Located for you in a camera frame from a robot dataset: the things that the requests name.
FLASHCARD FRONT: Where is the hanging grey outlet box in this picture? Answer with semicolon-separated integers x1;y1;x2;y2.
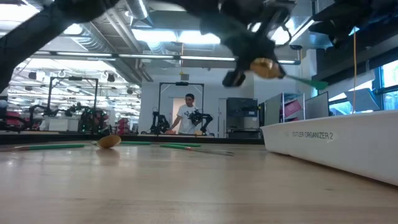
179;42;190;82

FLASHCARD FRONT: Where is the long ceiling light strip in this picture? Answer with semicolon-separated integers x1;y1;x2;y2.
30;50;302;65

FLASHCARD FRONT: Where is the grey partition panel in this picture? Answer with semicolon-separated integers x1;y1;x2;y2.
264;92;283;127

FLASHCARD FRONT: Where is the black background rig frame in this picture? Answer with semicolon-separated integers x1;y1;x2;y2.
157;82;205;135
46;76;100;121

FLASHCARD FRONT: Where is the black table edge frame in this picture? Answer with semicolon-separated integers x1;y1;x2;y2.
0;133;265;146

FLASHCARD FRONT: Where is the green-handled gold utensil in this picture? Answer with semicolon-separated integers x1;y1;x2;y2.
164;142;202;148

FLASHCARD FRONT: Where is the gold knife green handle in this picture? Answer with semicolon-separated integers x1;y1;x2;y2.
0;142;85;152

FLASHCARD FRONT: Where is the white low cabinet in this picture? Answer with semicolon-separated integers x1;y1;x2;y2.
43;116;80;132

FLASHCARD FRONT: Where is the white cutlery organizer tray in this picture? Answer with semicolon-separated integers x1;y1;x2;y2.
260;109;398;187

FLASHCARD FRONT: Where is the person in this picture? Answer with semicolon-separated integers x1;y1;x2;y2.
169;93;200;136

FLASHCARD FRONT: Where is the metal wire shelf rack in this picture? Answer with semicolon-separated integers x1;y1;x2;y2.
281;91;306;124

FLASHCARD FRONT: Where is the white tilted panel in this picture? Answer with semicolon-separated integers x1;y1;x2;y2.
343;88;381;113

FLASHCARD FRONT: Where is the black equipment cabinet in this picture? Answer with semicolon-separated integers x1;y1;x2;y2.
226;97;261;139

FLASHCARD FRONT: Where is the gold spoon green handle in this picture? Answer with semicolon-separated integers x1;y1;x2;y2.
249;57;330;91
92;134;154;149

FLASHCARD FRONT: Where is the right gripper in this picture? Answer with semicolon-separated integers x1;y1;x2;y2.
200;9;287;88

